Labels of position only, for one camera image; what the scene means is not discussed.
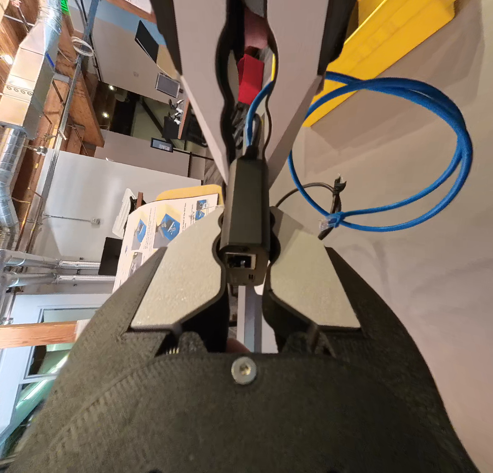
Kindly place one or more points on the silver ventilation duct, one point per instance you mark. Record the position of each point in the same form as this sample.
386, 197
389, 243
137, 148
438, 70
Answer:
30, 80

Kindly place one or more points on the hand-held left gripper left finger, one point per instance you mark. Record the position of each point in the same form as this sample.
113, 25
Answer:
181, 280

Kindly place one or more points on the black flat panel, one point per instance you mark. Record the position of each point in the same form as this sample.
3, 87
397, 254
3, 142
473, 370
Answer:
111, 255

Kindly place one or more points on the black ethernet splitter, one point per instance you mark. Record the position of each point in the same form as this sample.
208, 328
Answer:
246, 196

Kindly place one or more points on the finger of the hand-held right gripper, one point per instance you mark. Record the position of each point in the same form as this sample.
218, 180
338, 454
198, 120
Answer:
300, 30
196, 38

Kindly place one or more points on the wooden beam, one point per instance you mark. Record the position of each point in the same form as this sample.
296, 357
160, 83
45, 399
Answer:
38, 334

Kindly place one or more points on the small display screen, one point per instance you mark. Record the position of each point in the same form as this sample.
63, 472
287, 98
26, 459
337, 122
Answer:
161, 144

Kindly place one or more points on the yellow plastic bin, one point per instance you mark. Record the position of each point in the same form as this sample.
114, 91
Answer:
385, 38

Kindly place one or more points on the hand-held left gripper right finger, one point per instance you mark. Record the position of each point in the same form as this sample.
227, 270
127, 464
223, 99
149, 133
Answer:
308, 284

